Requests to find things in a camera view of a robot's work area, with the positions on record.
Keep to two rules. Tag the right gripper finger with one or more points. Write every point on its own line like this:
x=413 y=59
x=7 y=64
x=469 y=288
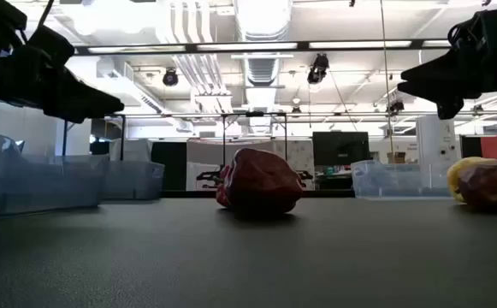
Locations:
x=436 y=70
x=440 y=92

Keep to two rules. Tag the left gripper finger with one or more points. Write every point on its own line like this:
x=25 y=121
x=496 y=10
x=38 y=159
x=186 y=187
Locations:
x=85 y=102

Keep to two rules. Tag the yellow bell pepper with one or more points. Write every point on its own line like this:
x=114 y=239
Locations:
x=454 y=175

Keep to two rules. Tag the background black robot arm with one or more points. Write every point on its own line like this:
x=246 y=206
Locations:
x=208 y=175
x=305 y=174

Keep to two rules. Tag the white round pillar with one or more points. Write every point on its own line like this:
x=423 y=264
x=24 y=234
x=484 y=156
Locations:
x=436 y=139

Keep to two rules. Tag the white storage box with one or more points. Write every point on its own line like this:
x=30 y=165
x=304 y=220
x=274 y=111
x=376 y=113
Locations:
x=132 y=149

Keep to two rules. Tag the small clear plastic bin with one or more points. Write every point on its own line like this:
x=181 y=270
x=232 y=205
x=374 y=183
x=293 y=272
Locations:
x=132 y=179

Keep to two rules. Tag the large clear plastic bin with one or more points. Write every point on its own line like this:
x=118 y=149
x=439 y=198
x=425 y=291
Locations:
x=38 y=184

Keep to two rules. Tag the clear plastic bin blue label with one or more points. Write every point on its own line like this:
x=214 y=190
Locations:
x=393 y=181

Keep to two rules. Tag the black cabinet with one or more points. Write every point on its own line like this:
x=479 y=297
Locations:
x=169 y=167

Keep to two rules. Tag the black monitor screen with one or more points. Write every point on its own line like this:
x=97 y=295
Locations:
x=340 y=147

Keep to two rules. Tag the white partition panel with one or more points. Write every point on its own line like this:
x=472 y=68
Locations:
x=205 y=154

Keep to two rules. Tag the black overhead light bar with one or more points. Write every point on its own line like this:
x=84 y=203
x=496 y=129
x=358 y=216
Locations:
x=248 y=46

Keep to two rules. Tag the black hanging camera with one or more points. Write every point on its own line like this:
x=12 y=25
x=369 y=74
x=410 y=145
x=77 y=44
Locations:
x=170 y=78
x=396 y=107
x=317 y=68

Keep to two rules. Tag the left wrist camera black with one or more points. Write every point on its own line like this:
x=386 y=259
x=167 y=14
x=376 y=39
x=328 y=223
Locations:
x=53 y=45

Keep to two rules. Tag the black background workstation frame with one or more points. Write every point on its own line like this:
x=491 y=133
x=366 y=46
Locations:
x=252 y=114

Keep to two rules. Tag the silver ventilation duct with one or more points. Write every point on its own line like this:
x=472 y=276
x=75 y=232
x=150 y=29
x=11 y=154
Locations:
x=263 y=25

